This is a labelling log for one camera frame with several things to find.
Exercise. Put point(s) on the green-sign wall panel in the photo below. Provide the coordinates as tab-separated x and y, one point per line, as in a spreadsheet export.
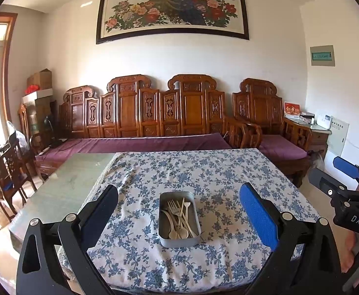
322	55

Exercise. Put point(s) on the purple sofa cushion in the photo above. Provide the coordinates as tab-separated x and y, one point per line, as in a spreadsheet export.
121	144

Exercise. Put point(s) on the black desk lamp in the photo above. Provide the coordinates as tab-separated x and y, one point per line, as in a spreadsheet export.
49	126

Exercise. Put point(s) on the brown cardboard box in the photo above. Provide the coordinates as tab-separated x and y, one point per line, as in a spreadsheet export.
40	78

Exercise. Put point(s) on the carved wooden chair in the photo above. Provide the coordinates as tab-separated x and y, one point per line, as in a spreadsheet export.
23	119

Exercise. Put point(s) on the blue floral tablecloth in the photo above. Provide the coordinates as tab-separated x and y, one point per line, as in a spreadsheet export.
228	172

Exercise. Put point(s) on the white plastic bag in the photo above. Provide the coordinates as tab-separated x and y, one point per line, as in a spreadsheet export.
19	135

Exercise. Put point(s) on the red standing card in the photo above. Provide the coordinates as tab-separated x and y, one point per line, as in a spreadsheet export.
291	110

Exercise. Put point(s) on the wooden door frame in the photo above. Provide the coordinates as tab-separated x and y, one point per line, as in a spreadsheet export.
7	67

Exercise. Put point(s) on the grey furry bundle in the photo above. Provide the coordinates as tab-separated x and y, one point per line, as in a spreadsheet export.
317	159

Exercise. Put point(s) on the grey metal tin box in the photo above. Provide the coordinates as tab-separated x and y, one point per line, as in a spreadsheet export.
167	241

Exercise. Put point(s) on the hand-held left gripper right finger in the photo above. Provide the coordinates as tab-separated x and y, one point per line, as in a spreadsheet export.
259	215

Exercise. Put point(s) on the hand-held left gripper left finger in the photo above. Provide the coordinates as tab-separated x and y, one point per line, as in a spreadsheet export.
101	218

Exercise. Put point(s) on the carved wooden armchair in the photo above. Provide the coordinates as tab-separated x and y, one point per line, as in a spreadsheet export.
259	106

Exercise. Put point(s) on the wooden side table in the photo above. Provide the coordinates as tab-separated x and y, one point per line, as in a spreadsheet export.
319	136

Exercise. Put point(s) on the white wall electrical panel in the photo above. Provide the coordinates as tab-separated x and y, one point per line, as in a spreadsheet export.
337	135

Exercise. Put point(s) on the person's right hand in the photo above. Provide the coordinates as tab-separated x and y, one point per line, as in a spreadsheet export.
348	252

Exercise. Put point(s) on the beige plastic fork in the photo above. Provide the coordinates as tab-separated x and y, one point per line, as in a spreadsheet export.
173	207

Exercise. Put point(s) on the purple armchair cushion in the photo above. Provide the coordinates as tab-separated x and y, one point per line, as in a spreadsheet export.
280	146

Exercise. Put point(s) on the white desk device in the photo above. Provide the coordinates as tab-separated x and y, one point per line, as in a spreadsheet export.
323	118

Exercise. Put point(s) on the carved wooden sofa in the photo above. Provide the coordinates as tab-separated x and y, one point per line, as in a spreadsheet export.
127	107

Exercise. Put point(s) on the wooden dining chair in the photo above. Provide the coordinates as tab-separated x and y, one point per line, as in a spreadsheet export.
10	172

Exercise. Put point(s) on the red bundle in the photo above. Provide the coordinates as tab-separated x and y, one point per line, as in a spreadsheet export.
32	89

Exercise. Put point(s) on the white-lidded carton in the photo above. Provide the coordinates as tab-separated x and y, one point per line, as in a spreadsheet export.
38	95

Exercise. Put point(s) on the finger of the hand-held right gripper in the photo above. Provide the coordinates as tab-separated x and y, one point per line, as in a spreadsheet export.
320	179
346	167

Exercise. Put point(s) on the framed peacock flower painting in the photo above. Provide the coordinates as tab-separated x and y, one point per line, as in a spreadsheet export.
173	9

